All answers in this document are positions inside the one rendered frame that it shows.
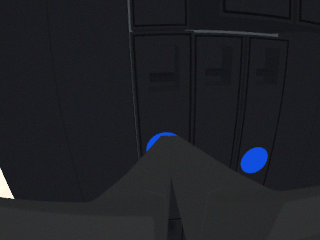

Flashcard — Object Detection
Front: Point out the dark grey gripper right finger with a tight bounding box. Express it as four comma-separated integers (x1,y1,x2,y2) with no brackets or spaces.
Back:
169,135,320,240

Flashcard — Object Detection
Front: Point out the black server rack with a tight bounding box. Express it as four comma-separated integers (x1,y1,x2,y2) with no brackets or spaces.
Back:
0,0,320,203

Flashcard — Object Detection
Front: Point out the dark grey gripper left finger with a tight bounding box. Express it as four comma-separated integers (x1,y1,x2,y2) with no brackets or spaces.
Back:
0,136,172,240

